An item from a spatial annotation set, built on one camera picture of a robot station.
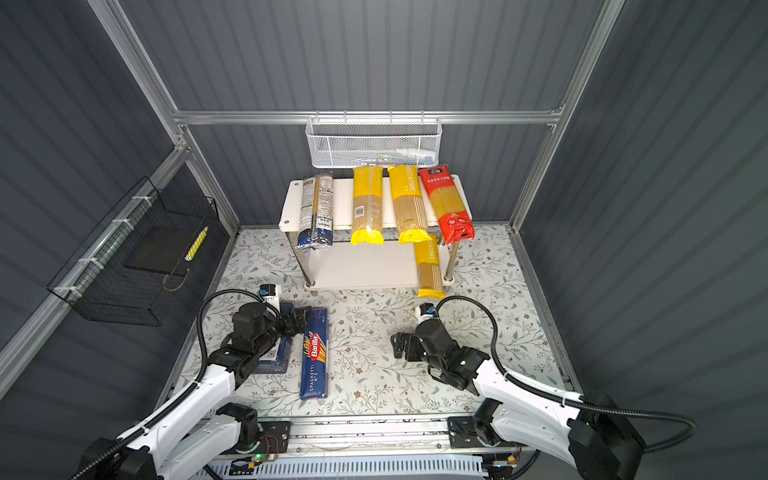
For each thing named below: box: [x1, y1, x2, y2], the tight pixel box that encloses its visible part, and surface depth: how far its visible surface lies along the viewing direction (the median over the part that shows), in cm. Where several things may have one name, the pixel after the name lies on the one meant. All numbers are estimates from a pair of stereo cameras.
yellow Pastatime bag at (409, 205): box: [388, 165, 433, 245], surface depth 77 cm
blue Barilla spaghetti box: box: [300, 307, 329, 400], surface depth 85 cm
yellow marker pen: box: [184, 226, 209, 261], surface depth 80 cm
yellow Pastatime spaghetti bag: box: [414, 234, 446, 299], surface depth 98 cm
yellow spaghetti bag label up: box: [351, 166, 384, 246], surface depth 75 cm
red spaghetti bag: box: [419, 165, 475, 245], surface depth 77 cm
